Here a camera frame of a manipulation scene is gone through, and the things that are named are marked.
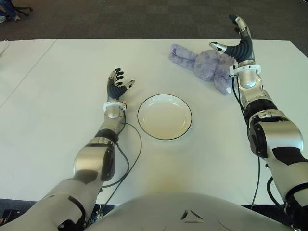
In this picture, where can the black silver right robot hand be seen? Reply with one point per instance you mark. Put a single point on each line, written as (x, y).
(244, 51)

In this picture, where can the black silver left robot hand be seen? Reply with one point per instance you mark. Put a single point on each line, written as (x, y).
(115, 89)

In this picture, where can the purple plush bunny doll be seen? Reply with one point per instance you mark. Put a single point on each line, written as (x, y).
(207, 67)

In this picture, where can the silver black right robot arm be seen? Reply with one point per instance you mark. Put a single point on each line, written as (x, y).
(276, 134)

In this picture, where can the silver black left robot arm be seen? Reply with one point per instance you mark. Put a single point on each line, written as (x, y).
(91, 158)

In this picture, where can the white plate with black rim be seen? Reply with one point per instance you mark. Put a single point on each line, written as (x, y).
(164, 118)

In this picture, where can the black office chair base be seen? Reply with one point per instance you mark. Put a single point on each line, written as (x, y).
(24, 9)

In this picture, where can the person in jeans and sneakers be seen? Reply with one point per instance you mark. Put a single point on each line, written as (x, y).
(8, 8)

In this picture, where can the silver robot torso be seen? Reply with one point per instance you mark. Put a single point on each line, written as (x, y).
(187, 211)

